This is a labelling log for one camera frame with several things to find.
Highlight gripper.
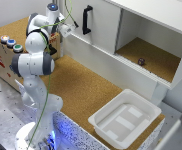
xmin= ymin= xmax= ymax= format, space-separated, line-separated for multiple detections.
xmin=59 ymin=22 xmax=76 ymax=39

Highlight purple block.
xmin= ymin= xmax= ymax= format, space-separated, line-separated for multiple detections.
xmin=137 ymin=57 xmax=146 ymax=67

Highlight white sliding door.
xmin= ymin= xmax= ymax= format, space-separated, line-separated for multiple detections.
xmin=62 ymin=0 xmax=122 ymax=56

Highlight green button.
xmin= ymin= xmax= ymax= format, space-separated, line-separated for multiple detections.
xmin=12 ymin=43 xmax=24 ymax=54

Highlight blue button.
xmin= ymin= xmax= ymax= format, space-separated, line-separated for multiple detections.
xmin=6 ymin=38 xmax=17 ymax=48

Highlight red button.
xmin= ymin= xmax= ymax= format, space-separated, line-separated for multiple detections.
xmin=0 ymin=35 xmax=10 ymax=45

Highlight white cabinet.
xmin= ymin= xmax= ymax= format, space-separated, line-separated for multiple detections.
xmin=60 ymin=0 xmax=182 ymax=108

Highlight white plastic box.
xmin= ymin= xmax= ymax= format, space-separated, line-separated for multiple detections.
xmin=87 ymin=88 xmax=163 ymax=150

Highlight black door handle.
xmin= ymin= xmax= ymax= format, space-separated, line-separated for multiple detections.
xmin=82 ymin=4 xmax=94 ymax=36

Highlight black drawer handle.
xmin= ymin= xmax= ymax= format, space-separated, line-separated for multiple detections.
xmin=48 ymin=43 xmax=58 ymax=57

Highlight green cable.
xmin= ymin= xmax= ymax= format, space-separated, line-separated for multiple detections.
xmin=25 ymin=0 xmax=80 ymax=150

